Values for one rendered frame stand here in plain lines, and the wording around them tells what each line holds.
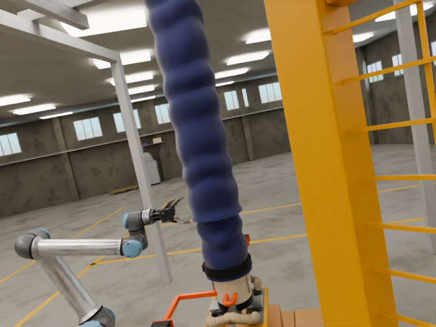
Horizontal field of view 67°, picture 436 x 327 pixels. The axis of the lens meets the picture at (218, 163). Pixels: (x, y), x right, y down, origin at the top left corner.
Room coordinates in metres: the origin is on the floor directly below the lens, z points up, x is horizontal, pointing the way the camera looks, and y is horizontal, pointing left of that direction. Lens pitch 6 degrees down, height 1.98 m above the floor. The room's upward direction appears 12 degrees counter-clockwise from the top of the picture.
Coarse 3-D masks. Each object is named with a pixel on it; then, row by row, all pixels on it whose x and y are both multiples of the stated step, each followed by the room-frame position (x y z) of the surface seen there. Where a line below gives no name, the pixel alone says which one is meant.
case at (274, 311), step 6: (270, 306) 1.77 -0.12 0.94; (276, 306) 1.75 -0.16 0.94; (270, 312) 1.71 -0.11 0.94; (276, 312) 1.70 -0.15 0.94; (270, 318) 1.66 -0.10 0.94; (276, 318) 1.65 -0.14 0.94; (228, 324) 1.68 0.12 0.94; (240, 324) 1.66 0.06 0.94; (270, 324) 1.60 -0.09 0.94; (276, 324) 1.59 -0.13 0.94; (282, 324) 1.69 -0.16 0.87
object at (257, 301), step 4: (256, 296) 1.51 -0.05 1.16; (260, 296) 1.50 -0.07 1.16; (212, 300) 1.55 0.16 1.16; (216, 300) 1.54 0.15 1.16; (256, 300) 1.47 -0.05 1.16; (260, 300) 1.46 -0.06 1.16; (212, 304) 1.51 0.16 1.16; (216, 304) 1.51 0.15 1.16; (252, 304) 1.44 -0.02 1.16; (256, 304) 1.44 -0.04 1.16; (260, 304) 1.43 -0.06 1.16; (212, 308) 1.48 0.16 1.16; (216, 308) 1.47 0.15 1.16; (228, 308) 1.38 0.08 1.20; (232, 308) 1.37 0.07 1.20; (236, 308) 1.40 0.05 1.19; (228, 312) 1.35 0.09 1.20; (236, 312) 1.37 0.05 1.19; (232, 324) 1.33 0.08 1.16
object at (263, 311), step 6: (264, 288) 1.62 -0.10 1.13; (252, 294) 1.58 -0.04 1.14; (258, 294) 1.53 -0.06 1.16; (264, 294) 1.56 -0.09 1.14; (264, 300) 1.51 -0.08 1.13; (264, 306) 1.46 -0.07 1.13; (246, 312) 1.44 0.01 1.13; (258, 312) 1.40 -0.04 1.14; (264, 312) 1.41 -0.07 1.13; (264, 318) 1.37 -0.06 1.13; (246, 324) 1.35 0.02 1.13; (252, 324) 1.34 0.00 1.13; (258, 324) 1.33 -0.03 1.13; (264, 324) 1.32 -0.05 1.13
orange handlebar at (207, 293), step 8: (176, 296) 1.49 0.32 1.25; (184, 296) 1.48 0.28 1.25; (192, 296) 1.47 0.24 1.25; (200, 296) 1.47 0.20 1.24; (208, 296) 1.46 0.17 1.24; (224, 296) 1.40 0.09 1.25; (232, 296) 1.39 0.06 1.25; (176, 304) 1.44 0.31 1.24; (224, 304) 1.34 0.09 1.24; (232, 304) 1.34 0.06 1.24; (168, 312) 1.36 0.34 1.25
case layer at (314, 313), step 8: (288, 312) 2.32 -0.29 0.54; (296, 312) 2.30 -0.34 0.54; (304, 312) 2.28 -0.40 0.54; (312, 312) 2.26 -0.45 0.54; (320, 312) 2.24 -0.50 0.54; (288, 320) 2.23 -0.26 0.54; (296, 320) 2.21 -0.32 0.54; (304, 320) 2.19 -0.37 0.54; (312, 320) 2.17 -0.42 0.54; (320, 320) 2.15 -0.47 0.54
